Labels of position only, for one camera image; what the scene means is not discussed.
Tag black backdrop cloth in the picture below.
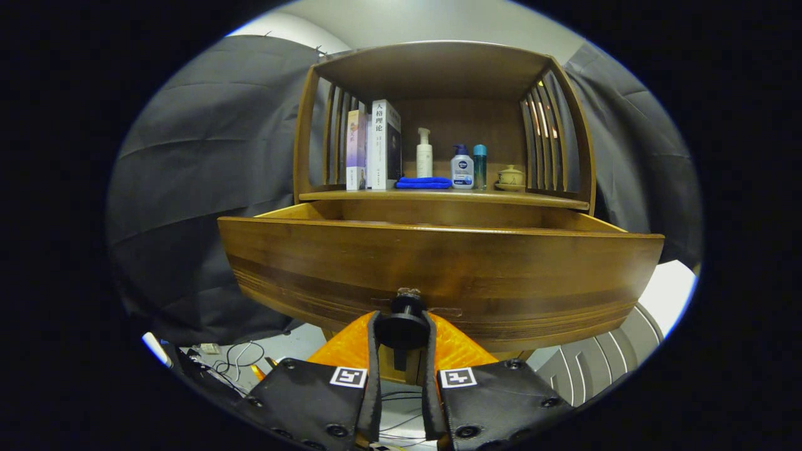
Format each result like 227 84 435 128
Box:
107 34 702 345

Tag blue folded cloth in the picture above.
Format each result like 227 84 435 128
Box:
396 177 452 190

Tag brown wooden cabinet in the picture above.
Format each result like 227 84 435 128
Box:
293 41 596 386

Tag thick white book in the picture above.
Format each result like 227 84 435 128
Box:
367 99 402 190

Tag wooden countertop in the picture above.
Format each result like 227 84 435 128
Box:
299 186 591 211

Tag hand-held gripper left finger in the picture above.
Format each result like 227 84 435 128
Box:
235 311 382 451

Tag beige ceramic teacup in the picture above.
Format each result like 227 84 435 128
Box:
494 164 527 192

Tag white bottle with blue cap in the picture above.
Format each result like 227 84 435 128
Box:
450 143 475 190

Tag white pump bottle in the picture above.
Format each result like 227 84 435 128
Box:
416 127 434 179

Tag purple book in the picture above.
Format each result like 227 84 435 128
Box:
346 110 368 191

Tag wooden drawer with black knob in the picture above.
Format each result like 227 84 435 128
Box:
217 200 665 353

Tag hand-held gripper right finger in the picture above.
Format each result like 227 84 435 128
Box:
421 311 574 451

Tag white board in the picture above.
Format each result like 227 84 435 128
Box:
638 260 697 336

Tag grey ribbed panel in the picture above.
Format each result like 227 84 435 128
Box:
536 304 665 408

